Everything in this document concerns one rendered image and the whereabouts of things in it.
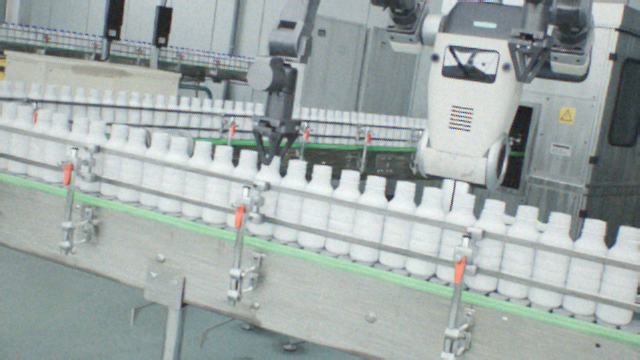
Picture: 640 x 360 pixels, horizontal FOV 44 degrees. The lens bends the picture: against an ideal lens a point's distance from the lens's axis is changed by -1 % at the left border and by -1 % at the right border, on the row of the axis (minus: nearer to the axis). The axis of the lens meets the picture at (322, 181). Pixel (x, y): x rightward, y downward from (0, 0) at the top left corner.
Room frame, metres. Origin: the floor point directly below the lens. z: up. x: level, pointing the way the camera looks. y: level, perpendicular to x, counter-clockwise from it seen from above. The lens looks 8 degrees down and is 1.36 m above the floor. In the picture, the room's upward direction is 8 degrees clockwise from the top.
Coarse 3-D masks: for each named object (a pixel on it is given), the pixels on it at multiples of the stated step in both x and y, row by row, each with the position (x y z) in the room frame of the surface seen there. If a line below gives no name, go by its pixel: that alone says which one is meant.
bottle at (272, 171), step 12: (276, 156) 1.64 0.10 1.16; (264, 168) 1.61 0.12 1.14; (276, 168) 1.62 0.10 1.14; (276, 180) 1.61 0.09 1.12; (264, 192) 1.60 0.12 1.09; (276, 192) 1.61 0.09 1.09; (264, 204) 1.60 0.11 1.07; (276, 204) 1.61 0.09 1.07; (252, 228) 1.61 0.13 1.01; (264, 228) 1.60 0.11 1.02
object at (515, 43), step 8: (512, 40) 1.55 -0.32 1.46; (520, 40) 1.54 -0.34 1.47; (512, 48) 1.55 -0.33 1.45; (520, 48) 1.55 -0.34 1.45; (528, 48) 1.54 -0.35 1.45; (536, 48) 1.53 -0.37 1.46; (512, 56) 1.55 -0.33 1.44; (536, 56) 1.53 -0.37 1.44; (528, 64) 1.54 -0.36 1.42; (528, 72) 1.55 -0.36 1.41; (520, 80) 1.55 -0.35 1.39
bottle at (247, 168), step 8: (248, 152) 1.66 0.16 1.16; (256, 152) 1.67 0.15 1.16; (240, 160) 1.65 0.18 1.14; (248, 160) 1.64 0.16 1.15; (256, 160) 1.66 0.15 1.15; (240, 168) 1.64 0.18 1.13; (248, 168) 1.64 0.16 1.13; (256, 168) 1.66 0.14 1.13; (240, 176) 1.63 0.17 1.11; (248, 176) 1.63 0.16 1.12; (232, 184) 1.65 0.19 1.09; (240, 184) 1.63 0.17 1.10; (232, 192) 1.64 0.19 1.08; (240, 192) 1.63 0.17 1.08; (232, 200) 1.64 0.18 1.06; (232, 216) 1.64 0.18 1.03; (232, 224) 1.64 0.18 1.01
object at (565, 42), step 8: (592, 16) 2.03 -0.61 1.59; (592, 24) 2.03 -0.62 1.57; (560, 32) 1.99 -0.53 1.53; (568, 32) 1.97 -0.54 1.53; (576, 32) 1.98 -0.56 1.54; (584, 32) 1.98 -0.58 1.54; (560, 40) 2.01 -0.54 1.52; (568, 40) 1.99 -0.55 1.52; (576, 40) 1.99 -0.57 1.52; (584, 40) 2.00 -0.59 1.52; (552, 48) 2.01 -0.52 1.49; (560, 48) 2.01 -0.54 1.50; (568, 48) 2.00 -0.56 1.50; (576, 48) 2.00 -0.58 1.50; (584, 48) 1.99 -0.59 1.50
